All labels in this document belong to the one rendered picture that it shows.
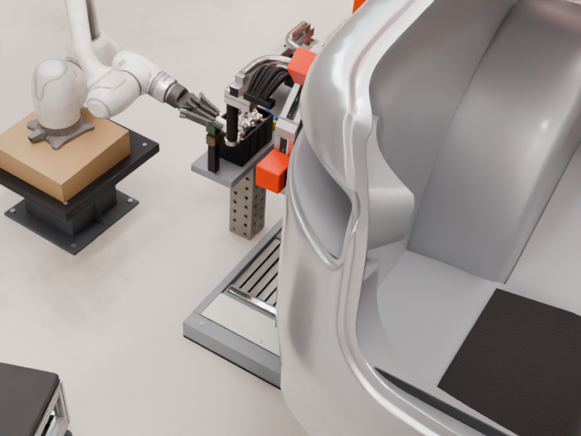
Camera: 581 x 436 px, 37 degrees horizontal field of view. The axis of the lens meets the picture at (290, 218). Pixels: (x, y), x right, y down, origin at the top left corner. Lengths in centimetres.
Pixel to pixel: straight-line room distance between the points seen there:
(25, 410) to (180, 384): 62
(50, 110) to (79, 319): 73
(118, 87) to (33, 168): 58
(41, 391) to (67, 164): 92
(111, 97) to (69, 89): 45
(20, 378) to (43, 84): 104
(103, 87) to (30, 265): 91
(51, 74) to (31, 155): 31
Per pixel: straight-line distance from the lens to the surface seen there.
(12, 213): 355
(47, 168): 314
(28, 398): 254
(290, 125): 233
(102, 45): 319
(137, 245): 337
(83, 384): 297
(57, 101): 311
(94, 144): 320
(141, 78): 278
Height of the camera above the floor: 237
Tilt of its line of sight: 43 degrees down
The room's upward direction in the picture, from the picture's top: 5 degrees clockwise
